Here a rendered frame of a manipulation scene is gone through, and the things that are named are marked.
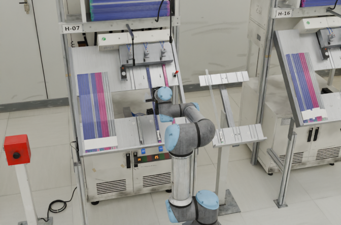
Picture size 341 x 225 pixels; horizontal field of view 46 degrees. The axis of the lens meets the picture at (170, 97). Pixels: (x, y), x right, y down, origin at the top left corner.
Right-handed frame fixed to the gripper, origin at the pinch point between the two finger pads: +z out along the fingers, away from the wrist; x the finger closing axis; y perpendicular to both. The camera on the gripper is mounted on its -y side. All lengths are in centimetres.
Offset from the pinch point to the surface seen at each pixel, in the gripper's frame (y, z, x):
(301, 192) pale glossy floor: -83, 48, -116
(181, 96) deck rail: 1.5, 8.0, -19.2
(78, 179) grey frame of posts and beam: -43, 12, 51
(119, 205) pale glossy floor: -73, 64, 25
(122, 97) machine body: 9, 79, 13
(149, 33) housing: 45.1, 12.2, -3.4
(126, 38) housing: 42.4, 11.5, 12.0
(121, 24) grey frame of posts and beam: 51, 9, 14
